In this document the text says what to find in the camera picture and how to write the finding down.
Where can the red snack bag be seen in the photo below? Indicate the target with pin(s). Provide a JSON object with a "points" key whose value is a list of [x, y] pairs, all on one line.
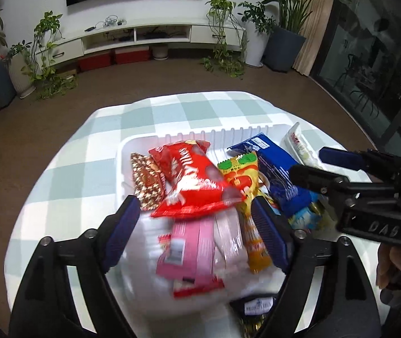
{"points": [[193, 179]]}

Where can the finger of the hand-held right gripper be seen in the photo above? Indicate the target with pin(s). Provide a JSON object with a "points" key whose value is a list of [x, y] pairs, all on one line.
{"points": [[320, 181], [341, 158]]}

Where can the small white pot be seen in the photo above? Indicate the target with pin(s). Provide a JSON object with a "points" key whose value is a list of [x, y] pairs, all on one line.
{"points": [[160, 52]]}

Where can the white television cabinet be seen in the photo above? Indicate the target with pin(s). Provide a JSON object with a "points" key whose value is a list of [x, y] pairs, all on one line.
{"points": [[70, 45]]}

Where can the white red-label snack packet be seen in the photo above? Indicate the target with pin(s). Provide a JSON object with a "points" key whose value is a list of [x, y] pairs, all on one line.
{"points": [[297, 144]]}

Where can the small plant in white pot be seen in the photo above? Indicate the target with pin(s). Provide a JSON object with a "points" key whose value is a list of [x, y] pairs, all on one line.
{"points": [[21, 77]]}

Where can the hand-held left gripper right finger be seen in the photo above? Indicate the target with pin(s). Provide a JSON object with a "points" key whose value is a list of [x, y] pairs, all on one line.
{"points": [[270, 232]]}

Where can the white red-printed snack packet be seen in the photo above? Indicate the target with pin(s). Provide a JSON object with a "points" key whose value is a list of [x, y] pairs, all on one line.
{"points": [[197, 288]]}

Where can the blue snack packet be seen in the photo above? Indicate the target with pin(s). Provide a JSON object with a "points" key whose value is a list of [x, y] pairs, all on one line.
{"points": [[274, 169]]}

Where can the black gold snack packet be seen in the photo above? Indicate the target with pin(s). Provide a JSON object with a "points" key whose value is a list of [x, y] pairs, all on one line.
{"points": [[253, 304]]}

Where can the person's right hand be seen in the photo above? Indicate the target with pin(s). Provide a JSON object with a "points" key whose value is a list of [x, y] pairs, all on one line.
{"points": [[393, 274]]}

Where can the large plant in dark pot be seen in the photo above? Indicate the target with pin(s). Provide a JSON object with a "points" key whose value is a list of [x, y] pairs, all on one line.
{"points": [[284, 49]]}

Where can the light blue panda snack bag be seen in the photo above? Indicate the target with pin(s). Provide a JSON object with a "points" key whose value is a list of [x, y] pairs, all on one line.
{"points": [[304, 216]]}

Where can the beige curtain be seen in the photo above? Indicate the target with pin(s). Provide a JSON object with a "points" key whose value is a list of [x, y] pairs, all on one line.
{"points": [[316, 24]]}

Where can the pale pink snack packet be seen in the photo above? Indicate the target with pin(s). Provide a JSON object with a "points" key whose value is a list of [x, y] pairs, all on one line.
{"points": [[228, 232]]}

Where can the plant in tall white pot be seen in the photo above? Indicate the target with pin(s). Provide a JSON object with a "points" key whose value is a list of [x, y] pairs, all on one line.
{"points": [[256, 49]]}

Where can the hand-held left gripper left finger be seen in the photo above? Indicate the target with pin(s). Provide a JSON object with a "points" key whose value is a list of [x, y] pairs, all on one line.
{"points": [[123, 229]]}

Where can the red storage box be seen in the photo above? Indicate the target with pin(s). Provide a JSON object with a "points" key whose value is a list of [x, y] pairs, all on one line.
{"points": [[131, 55], [95, 61]]}

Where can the white plastic tray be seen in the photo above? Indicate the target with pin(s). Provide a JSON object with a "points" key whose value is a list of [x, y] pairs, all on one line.
{"points": [[186, 137]]}

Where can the small red brown packet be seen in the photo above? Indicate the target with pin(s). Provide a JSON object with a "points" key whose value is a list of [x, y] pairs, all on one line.
{"points": [[147, 183]]}

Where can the orange snack packet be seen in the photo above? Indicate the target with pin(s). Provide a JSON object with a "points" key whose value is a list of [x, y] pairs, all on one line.
{"points": [[239, 176]]}

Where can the glass sliding door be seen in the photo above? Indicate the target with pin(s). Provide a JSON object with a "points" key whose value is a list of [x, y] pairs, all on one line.
{"points": [[362, 60]]}

